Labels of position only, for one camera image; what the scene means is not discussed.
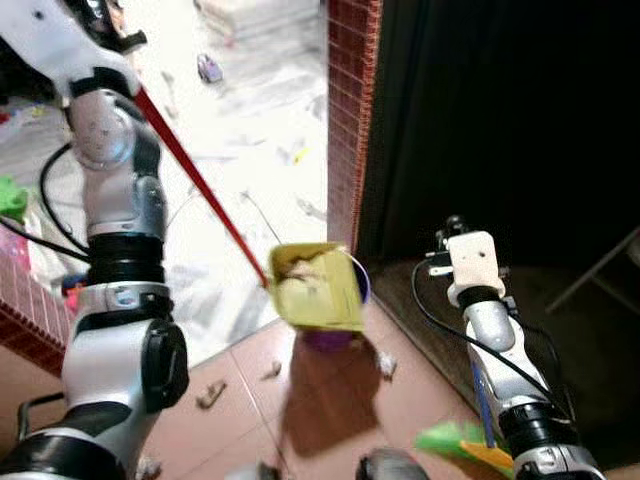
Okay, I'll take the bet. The yellow dustpan with red handle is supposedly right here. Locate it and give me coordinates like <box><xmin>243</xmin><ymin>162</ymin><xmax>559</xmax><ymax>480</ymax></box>
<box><xmin>133</xmin><ymin>86</ymin><xmax>367</xmax><ymax>334</ymax></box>

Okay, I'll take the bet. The small purple toy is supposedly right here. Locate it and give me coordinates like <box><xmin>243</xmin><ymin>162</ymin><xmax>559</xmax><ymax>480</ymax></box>
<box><xmin>197</xmin><ymin>54</ymin><xmax>225</xmax><ymax>85</ymax></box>

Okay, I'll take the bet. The black curtain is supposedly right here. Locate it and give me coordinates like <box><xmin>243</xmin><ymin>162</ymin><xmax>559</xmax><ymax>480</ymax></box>
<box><xmin>355</xmin><ymin>0</ymin><xmax>640</xmax><ymax>269</ymax></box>

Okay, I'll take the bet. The crumpled paper scrap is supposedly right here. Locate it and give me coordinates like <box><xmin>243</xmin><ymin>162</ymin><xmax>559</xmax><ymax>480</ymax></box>
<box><xmin>376</xmin><ymin>351</ymin><xmax>399</xmax><ymax>380</ymax></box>
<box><xmin>196</xmin><ymin>379</ymin><xmax>228</xmax><ymax>410</ymax></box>
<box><xmin>134</xmin><ymin>454</ymin><xmax>163</xmax><ymax>480</ymax></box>

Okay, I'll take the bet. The grey stone step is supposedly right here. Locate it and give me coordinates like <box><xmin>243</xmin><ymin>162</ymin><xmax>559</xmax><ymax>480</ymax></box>
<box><xmin>198</xmin><ymin>0</ymin><xmax>323</xmax><ymax>43</ymax></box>

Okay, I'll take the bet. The red brick pillar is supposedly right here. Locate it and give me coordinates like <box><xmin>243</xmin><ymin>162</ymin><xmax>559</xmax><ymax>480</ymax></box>
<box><xmin>325</xmin><ymin>0</ymin><xmax>384</xmax><ymax>253</ymax></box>

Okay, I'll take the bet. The purple plastic bin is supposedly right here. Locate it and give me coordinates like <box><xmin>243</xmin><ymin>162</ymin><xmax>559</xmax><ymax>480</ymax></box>
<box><xmin>298</xmin><ymin>254</ymin><xmax>374</xmax><ymax>352</ymax></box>

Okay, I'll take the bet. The green plastic item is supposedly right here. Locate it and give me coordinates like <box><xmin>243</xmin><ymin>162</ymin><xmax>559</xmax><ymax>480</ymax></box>
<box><xmin>0</xmin><ymin>177</ymin><xmax>30</xmax><ymax>222</ymax></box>

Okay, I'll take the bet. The grey robot foot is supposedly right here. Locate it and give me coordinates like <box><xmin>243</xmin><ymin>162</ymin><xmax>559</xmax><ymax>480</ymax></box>
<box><xmin>358</xmin><ymin>449</ymin><xmax>433</xmax><ymax>480</ymax></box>
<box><xmin>224</xmin><ymin>461</ymin><xmax>283</xmax><ymax>480</ymax></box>

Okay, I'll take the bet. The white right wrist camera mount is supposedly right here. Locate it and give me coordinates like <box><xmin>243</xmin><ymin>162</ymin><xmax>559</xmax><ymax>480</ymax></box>
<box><xmin>444</xmin><ymin>231</ymin><xmax>502</xmax><ymax>307</ymax></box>

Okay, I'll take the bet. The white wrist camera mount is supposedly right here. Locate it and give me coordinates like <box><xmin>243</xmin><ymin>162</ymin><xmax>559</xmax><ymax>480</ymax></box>
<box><xmin>0</xmin><ymin>8</ymin><xmax>141</xmax><ymax>99</ymax></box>
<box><xmin>444</xmin><ymin>231</ymin><xmax>502</xmax><ymax>307</ymax></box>

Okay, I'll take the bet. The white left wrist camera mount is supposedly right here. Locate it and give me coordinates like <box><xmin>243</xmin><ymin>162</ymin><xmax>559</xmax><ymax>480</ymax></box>
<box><xmin>0</xmin><ymin>8</ymin><xmax>141</xmax><ymax>99</ymax></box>

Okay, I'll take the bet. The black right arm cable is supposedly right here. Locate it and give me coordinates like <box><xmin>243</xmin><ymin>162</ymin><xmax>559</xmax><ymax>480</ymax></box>
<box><xmin>409</xmin><ymin>256</ymin><xmax>563</xmax><ymax>421</ymax></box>

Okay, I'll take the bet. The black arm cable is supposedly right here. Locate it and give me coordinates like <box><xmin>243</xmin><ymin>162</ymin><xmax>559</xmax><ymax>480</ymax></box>
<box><xmin>409</xmin><ymin>256</ymin><xmax>563</xmax><ymax>421</ymax></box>
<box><xmin>0</xmin><ymin>140</ymin><xmax>96</xmax><ymax>266</ymax></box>

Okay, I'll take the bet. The grey metal chair frame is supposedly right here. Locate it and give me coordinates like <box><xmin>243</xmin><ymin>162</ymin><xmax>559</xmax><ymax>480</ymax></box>
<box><xmin>544</xmin><ymin>224</ymin><xmax>640</xmax><ymax>317</ymax></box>

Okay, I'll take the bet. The thin wire on floor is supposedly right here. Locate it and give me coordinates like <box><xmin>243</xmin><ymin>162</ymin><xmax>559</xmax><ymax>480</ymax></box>
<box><xmin>239</xmin><ymin>189</ymin><xmax>287</xmax><ymax>247</ymax></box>

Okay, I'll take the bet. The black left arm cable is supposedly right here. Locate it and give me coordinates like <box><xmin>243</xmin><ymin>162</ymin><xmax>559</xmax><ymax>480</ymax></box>
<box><xmin>0</xmin><ymin>140</ymin><xmax>96</xmax><ymax>266</ymax></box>

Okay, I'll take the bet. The low red brick wall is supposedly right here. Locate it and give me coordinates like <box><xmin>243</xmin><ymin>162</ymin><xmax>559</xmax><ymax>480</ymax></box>
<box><xmin>0</xmin><ymin>248</ymin><xmax>73</xmax><ymax>378</ymax></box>

